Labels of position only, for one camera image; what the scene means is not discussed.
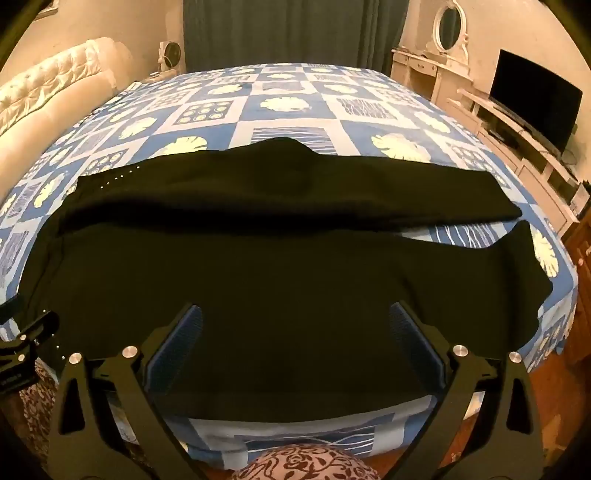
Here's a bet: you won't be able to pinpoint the oval white-framed mirror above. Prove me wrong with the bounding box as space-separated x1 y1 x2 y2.
425 0 472 65

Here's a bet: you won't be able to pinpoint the white television stand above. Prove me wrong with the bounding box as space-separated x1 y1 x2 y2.
445 88 581 237

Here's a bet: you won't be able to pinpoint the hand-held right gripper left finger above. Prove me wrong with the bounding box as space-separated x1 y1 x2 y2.
46 302 206 480

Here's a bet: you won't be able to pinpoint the white vanity table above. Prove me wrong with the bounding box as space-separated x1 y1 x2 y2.
390 46 476 106

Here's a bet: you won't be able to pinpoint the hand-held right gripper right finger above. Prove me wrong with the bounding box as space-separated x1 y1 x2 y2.
388 301 546 480

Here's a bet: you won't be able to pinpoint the black flat television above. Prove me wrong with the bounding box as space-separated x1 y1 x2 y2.
488 49 584 154

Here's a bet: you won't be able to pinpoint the dark green curtain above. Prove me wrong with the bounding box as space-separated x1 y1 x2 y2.
182 0 411 75

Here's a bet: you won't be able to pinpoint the blue leaf-patterned bedsheet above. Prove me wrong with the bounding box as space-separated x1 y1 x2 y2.
0 64 580 464

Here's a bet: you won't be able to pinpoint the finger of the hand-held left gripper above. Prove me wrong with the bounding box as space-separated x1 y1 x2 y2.
0 298 27 324
0 315 60 400

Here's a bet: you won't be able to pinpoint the cream tufted headboard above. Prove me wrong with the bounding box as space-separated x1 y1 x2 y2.
0 37 141 185

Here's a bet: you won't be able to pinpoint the small white fan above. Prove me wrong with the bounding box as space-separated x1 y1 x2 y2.
157 41 184 75

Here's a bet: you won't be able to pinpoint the black pants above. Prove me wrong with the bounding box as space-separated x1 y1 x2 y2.
16 137 554 423

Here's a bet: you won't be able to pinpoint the small white device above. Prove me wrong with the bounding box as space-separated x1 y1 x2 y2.
570 185 590 214

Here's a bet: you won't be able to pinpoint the brown wooden cabinet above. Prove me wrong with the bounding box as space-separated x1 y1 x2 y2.
560 222 591 370

